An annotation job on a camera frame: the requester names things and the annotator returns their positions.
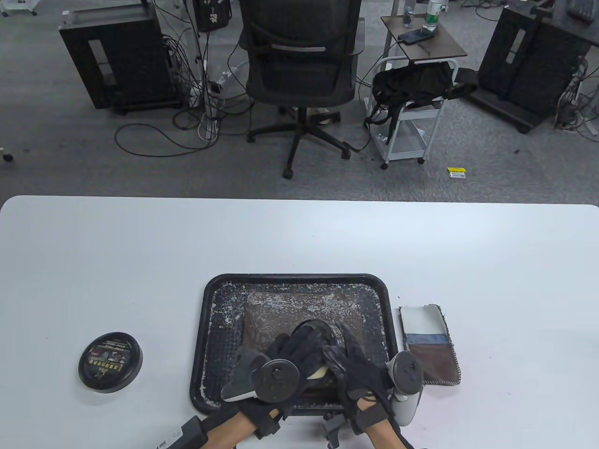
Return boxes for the person's right forearm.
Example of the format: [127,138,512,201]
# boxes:
[359,409,415,449]

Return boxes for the black cable bundle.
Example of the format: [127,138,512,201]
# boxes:
[154,0,209,129]

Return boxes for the brown leather bag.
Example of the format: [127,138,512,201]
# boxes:
[243,291,366,398]

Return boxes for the person's left forearm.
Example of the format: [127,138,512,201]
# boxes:
[159,406,263,449]

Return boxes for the black round labelled tin lid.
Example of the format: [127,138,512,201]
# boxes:
[79,332,143,393]

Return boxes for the black plastic tray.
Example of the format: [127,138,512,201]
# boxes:
[190,274,404,417]

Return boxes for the black leather care cream tin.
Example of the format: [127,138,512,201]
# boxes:
[294,318,349,389]

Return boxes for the black smartphone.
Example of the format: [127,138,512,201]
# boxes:
[399,29,436,45]

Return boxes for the person's right hand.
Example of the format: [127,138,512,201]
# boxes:
[324,323,396,435]

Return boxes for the black mesh office chair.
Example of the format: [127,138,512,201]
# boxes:
[239,0,366,178]

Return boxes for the black wrist camera unit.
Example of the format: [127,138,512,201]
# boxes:
[157,415,209,449]
[323,414,344,449]

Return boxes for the white power strip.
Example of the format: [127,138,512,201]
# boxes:
[199,115,220,141]

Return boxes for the black looped floor cable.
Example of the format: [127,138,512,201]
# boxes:
[115,123,220,157]

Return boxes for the black white hand controller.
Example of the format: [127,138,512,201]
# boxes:
[221,346,301,404]
[385,351,425,427]

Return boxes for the tangled cable bundle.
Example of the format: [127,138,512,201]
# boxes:
[555,56,599,141]

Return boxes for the black backpack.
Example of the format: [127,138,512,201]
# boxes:
[364,62,479,143]

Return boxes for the white desk leg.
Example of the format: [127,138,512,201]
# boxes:
[185,0,211,122]

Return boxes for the white grey cloth swatch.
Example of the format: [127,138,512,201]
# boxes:
[399,304,461,386]

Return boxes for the person's left hand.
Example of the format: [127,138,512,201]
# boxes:
[221,325,326,420]

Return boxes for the black wheeled cabinet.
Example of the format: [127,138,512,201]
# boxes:
[470,0,599,134]
[58,0,181,115]

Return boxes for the white rolling cart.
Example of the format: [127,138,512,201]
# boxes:
[370,56,458,170]

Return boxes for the black pouch white print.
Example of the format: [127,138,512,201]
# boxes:
[192,0,232,32]

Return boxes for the white wheeled base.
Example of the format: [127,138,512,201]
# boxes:
[0,0,38,17]

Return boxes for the brown side table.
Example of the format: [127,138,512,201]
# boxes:
[380,14,468,61]

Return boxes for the clear bottle green label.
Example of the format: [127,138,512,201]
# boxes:
[424,0,444,32]

